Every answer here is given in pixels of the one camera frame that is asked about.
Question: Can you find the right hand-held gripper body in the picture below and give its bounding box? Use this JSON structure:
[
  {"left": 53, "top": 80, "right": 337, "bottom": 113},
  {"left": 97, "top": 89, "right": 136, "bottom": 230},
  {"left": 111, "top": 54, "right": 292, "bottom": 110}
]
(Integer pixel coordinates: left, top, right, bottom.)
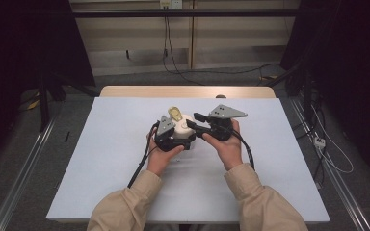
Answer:
[{"left": 204, "top": 104, "right": 249, "bottom": 142}]

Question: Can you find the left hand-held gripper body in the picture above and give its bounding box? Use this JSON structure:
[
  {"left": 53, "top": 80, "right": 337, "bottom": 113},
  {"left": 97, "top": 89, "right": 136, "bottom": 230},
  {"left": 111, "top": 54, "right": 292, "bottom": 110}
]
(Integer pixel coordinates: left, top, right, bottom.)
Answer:
[{"left": 153, "top": 115, "right": 197, "bottom": 153}]

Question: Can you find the clear jar with white lid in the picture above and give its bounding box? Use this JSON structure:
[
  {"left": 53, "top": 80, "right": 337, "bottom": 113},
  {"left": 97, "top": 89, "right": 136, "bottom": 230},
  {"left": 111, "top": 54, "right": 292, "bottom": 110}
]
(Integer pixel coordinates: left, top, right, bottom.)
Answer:
[{"left": 167, "top": 106, "right": 198, "bottom": 141}]

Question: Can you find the person's right hand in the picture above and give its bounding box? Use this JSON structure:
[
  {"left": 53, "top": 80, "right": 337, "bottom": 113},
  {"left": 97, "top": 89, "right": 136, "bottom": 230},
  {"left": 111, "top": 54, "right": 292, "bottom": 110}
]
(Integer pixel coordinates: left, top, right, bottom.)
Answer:
[{"left": 201, "top": 118, "right": 244, "bottom": 172}]

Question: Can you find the person's left hand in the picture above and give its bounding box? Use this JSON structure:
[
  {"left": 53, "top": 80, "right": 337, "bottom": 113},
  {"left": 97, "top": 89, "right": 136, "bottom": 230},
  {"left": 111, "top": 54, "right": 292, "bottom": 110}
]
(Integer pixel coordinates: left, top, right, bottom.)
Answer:
[{"left": 145, "top": 129, "right": 186, "bottom": 178}]

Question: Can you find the white power strip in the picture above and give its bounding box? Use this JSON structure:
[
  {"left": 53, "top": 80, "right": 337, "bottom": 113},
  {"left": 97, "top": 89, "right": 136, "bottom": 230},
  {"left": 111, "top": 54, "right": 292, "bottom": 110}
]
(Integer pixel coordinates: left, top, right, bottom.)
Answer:
[{"left": 312, "top": 136, "right": 327, "bottom": 150}]

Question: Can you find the black metal stand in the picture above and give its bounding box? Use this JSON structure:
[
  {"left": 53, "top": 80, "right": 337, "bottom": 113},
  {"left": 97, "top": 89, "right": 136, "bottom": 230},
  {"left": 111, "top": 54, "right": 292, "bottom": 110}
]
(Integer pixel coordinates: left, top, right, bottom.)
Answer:
[{"left": 38, "top": 70, "right": 101, "bottom": 133}]

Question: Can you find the dark curtain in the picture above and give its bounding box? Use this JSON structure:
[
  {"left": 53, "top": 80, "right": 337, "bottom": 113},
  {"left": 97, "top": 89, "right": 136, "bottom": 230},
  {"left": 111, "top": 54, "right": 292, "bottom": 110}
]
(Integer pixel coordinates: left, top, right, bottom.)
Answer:
[
  {"left": 0, "top": 0, "right": 96, "bottom": 174},
  {"left": 279, "top": 0, "right": 370, "bottom": 189}
]

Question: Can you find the right hand-held gripper black cable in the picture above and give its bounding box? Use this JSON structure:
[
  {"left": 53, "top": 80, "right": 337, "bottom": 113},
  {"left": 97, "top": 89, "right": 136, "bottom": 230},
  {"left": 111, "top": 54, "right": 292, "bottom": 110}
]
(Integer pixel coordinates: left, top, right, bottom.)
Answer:
[{"left": 230, "top": 127, "right": 256, "bottom": 171}]

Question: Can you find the hand-held gripper black cable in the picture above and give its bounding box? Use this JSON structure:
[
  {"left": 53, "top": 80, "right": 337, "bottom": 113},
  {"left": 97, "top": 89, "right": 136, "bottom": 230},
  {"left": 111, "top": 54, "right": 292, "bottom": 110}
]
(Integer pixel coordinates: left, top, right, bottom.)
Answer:
[
  {"left": 126, "top": 120, "right": 161, "bottom": 190},
  {"left": 230, "top": 127, "right": 256, "bottom": 171}
]

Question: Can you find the left hand-held gripper black cable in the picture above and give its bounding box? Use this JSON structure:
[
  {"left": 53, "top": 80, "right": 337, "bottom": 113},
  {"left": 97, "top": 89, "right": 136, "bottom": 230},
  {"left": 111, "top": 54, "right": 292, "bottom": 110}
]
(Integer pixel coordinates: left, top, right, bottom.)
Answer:
[{"left": 126, "top": 120, "right": 161, "bottom": 190}]

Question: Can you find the black cable from wall socket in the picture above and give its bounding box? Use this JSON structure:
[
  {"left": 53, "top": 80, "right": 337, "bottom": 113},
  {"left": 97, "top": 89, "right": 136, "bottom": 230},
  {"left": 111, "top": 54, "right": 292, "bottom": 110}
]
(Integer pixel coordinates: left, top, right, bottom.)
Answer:
[{"left": 161, "top": 15, "right": 281, "bottom": 87}]

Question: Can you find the bundle of black cables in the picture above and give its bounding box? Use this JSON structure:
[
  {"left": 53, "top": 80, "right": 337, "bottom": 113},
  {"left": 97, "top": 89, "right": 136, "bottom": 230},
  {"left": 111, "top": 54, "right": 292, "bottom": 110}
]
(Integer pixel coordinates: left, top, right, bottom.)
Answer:
[{"left": 292, "top": 71, "right": 328, "bottom": 181}]

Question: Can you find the white cable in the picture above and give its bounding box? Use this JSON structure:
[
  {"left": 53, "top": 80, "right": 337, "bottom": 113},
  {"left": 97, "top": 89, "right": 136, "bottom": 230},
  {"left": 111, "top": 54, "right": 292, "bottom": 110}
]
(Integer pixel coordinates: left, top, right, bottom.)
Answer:
[{"left": 311, "top": 105, "right": 356, "bottom": 175}]

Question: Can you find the white wall socket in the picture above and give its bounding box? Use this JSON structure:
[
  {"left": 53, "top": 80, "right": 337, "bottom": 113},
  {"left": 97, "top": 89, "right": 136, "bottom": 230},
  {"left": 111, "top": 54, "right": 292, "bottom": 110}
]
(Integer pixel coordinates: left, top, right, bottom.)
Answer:
[{"left": 159, "top": 0, "right": 183, "bottom": 10}]

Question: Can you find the metal floor rail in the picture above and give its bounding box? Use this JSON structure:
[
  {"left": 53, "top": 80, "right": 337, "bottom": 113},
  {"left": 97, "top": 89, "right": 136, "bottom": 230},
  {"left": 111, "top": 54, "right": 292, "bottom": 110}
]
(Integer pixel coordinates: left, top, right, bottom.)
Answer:
[
  {"left": 0, "top": 117, "right": 58, "bottom": 231},
  {"left": 289, "top": 97, "right": 370, "bottom": 231}
]

